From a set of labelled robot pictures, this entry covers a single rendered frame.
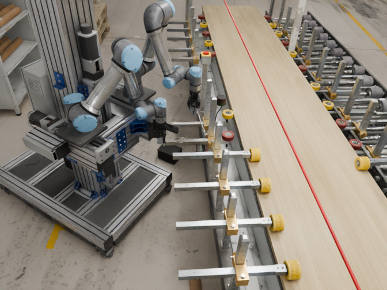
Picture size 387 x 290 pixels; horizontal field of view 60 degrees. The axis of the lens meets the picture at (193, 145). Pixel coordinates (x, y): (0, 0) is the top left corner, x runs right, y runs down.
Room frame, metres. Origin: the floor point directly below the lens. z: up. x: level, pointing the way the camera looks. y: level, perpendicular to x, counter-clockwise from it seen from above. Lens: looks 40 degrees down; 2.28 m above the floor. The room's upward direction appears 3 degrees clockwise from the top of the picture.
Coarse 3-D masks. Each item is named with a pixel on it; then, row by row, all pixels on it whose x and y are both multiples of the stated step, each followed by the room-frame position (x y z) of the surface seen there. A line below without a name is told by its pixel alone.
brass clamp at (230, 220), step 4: (224, 212) 1.06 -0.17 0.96; (224, 216) 1.04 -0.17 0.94; (228, 220) 1.00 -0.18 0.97; (232, 220) 1.00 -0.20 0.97; (236, 220) 1.00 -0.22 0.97; (228, 224) 0.97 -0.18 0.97; (236, 224) 0.98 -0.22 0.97; (228, 228) 0.95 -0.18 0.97; (232, 228) 0.95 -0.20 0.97; (236, 228) 0.95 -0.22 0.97; (228, 232) 0.95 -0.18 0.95; (232, 232) 0.95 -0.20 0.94; (236, 232) 0.95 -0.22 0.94
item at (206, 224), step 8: (176, 224) 0.97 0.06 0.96; (184, 224) 0.97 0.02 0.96; (192, 224) 0.97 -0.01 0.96; (200, 224) 0.97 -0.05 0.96; (208, 224) 0.98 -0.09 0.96; (216, 224) 0.98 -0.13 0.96; (224, 224) 0.98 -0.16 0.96; (240, 224) 0.99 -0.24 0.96; (248, 224) 0.99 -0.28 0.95; (256, 224) 1.00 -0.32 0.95; (264, 224) 1.00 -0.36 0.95
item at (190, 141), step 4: (168, 140) 1.71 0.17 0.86; (172, 140) 1.71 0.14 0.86; (188, 140) 1.72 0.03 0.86; (192, 140) 1.72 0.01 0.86; (196, 140) 1.73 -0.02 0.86; (200, 140) 1.73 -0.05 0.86; (204, 140) 1.73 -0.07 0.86; (224, 140) 1.74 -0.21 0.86; (168, 144) 1.70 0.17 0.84; (172, 144) 1.70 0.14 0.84; (176, 144) 1.70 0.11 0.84; (180, 144) 1.71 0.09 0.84; (184, 144) 1.71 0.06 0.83; (188, 144) 1.71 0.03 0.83; (192, 144) 1.72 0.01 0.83; (196, 144) 1.72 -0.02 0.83
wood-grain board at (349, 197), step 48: (240, 48) 3.13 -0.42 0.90; (240, 96) 2.25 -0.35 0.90; (288, 96) 2.28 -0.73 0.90; (288, 144) 1.68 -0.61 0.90; (336, 144) 1.70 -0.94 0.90; (288, 192) 1.26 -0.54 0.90; (336, 192) 1.28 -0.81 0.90; (288, 240) 0.95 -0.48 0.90; (384, 240) 0.98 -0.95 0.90; (288, 288) 0.71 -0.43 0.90; (336, 288) 0.72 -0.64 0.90; (384, 288) 0.73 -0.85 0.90
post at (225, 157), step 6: (222, 150) 1.30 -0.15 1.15; (228, 150) 1.29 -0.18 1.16; (222, 156) 1.28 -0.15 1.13; (228, 156) 1.27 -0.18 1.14; (222, 162) 1.27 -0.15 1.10; (228, 162) 1.27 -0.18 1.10; (222, 168) 1.27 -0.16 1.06; (222, 174) 1.27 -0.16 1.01; (222, 198) 1.27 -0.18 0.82; (216, 204) 1.29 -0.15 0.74; (222, 204) 1.27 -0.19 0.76
